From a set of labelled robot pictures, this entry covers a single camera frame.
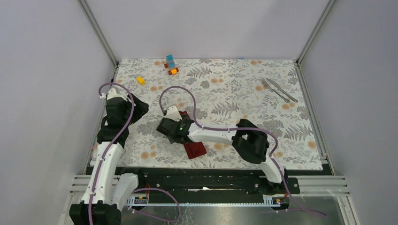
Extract silver table knife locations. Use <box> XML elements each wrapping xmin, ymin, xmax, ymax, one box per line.
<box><xmin>266</xmin><ymin>78</ymin><xmax>298</xmax><ymax>103</ymax></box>

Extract left aluminium frame post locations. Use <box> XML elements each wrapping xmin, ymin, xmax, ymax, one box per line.
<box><xmin>77</xmin><ymin>0</ymin><xmax>119</xmax><ymax>67</ymax></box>

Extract right aluminium frame post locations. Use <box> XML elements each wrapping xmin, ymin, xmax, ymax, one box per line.
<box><xmin>296</xmin><ymin>0</ymin><xmax>336</xmax><ymax>66</ymax></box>

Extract blue orange toy car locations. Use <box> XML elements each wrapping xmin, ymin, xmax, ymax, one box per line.
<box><xmin>164</xmin><ymin>54</ymin><xmax>179</xmax><ymax>75</ymax></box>

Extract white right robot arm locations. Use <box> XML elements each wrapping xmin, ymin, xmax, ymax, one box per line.
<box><xmin>156</xmin><ymin>106</ymin><xmax>288</xmax><ymax>193</ymax></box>

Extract floral patterned tablecloth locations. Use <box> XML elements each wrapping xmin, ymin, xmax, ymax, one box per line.
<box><xmin>115</xmin><ymin>59</ymin><xmax>322</xmax><ymax>170</ymax></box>

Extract silver fork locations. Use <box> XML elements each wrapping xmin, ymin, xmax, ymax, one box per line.
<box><xmin>261</xmin><ymin>78</ymin><xmax>290</xmax><ymax>103</ymax></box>

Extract aluminium frame post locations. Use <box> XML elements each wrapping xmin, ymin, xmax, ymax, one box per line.
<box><xmin>296</xmin><ymin>0</ymin><xmax>336</xmax><ymax>66</ymax></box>
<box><xmin>77</xmin><ymin>0</ymin><xmax>119</xmax><ymax>67</ymax></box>

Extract yellow toy block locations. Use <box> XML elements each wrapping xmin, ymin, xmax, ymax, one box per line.
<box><xmin>136</xmin><ymin>77</ymin><xmax>145</xmax><ymax>85</ymax></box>

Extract slotted cable duct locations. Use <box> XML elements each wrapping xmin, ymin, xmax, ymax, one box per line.
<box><xmin>124</xmin><ymin>195</ymin><xmax>282</xmax><ymax>208</ymax></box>

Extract red cloth napkin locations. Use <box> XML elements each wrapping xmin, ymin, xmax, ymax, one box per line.
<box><xmin>178</xmin><ymin>127</ymin><xmax>207</xmax><ymax>159</ymax></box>

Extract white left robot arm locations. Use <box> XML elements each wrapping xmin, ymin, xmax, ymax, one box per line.
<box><xmin>69</xmin><ymin>88</ymin><xmax>149</xmax><ymax>225</ymax></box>

